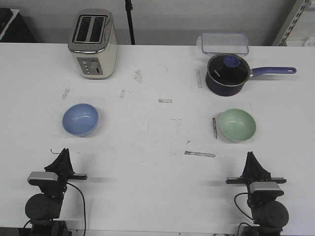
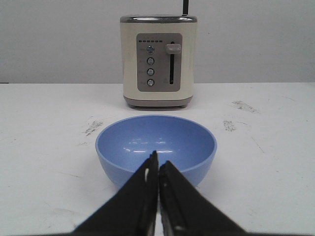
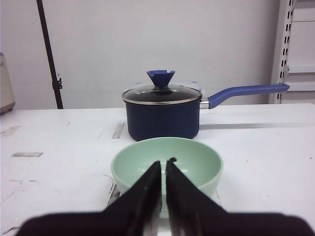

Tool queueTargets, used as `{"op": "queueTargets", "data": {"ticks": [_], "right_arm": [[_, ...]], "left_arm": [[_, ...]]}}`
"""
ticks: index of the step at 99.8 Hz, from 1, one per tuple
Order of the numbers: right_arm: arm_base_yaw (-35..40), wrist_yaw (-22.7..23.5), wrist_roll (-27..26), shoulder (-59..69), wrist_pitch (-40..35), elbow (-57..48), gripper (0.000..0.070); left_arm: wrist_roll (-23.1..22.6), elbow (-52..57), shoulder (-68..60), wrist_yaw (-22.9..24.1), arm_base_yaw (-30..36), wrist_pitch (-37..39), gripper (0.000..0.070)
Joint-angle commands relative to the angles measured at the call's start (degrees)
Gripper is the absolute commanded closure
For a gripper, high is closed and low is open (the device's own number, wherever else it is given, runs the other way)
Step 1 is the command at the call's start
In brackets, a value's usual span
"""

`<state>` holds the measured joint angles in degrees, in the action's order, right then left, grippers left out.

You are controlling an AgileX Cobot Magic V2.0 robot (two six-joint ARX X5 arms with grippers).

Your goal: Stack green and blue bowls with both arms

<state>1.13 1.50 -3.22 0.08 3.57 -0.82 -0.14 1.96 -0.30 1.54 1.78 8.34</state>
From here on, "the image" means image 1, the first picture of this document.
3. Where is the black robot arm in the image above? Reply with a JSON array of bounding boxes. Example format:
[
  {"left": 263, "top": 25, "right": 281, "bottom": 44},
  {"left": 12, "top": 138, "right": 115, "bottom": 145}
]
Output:
[
  {"left": 25, "top": 148, "right": 88, "bottom": 236},
  {"left": 225, "top": 151, "right": 289, "bottom": 236}
]

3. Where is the glass pot lid blue knob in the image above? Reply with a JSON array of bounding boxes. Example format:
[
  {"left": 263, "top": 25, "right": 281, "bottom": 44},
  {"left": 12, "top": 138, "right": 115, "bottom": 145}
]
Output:
[{"left": 207, "top": 54, "right": 250, "bottom": 87}]

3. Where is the green bowl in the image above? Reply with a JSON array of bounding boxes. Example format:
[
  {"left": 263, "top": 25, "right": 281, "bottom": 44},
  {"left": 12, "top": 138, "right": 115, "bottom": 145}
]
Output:
[{"left": 219, "top": 108, "right": 256, "bottom": 143}]

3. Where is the silver two-slot toaster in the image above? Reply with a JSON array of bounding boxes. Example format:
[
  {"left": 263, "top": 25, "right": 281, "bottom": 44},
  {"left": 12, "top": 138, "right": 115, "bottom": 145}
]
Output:
[{"left": 68, "top": 9, "right": 118, "bottom": 80}]

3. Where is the black tripod pole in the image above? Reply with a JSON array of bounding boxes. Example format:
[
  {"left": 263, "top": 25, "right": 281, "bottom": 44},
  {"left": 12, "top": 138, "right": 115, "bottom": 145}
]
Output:
[{"left": 125, "top": 0, "right": 135, "bottom": 45}]

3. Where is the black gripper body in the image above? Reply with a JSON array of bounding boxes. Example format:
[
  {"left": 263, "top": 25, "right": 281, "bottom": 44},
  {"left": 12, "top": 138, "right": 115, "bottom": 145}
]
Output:
[
  {"left": 225, "top": 177, "right": 286, "bottom": 209},
  {"left": 40, "top": 173, "right": 88, "bottom": 200}
]

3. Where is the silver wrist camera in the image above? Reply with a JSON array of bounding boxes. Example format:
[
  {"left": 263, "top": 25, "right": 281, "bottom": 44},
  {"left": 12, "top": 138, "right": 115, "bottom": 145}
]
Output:
[
  {"left": 27, "top": 172, "right": 58, "bottom": 186},
  {"left": 249, "top": 181, "right": 281, "bottom": 194}
]

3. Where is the dark blue saucepan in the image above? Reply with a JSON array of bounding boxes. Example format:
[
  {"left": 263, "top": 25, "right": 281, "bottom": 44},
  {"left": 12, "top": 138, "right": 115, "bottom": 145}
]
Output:
[{"left": 206, "top": 53, "right": 297, "bottom": 96}]

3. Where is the blue bowl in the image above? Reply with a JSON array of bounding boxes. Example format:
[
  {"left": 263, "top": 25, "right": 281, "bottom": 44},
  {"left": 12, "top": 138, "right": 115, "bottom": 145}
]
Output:
[{"left": 62, "top": 103, "right": 99, "bottom": 137}]

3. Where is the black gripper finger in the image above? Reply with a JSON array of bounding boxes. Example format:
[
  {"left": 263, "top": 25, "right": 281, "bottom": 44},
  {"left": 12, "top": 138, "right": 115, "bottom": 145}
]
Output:
[
  {"left": 242, "top": 152, "right": 253, "bottom": 178},
  {"left": 250, "top": 152, "right": 271, "bottom": 178},
  {"left": 44, "top": 148, "right": 66, "bottom": 172},
  {"left": 64, "top": 148, "right": 74, "bottom": 174}
]

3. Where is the grey metal shelf upright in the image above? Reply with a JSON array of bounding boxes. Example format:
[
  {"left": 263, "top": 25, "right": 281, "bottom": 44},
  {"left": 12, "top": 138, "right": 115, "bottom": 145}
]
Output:
[{"left": 272, "top": 0, "right": 315, "bottom": 47}]

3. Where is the clear plastic food container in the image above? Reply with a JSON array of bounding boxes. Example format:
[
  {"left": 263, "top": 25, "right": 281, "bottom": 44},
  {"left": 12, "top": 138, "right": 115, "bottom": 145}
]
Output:
[{"left": 196, "top": 32, "right": 249, "bottom": 55}]

